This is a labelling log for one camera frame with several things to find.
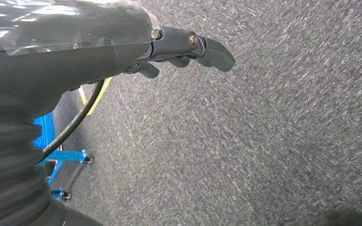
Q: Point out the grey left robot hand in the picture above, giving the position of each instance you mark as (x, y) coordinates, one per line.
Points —
(59, 65)

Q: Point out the yellow floor tape square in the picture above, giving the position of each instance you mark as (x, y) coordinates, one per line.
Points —
(98, 99)

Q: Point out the black cart caster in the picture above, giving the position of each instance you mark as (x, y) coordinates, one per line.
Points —
(89, 160)
(67, 196)

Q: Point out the black robot foot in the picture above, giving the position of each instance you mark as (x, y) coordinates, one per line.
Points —
(340, 220)

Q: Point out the blue metal cart frame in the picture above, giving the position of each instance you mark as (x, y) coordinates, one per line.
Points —
(46, 131)

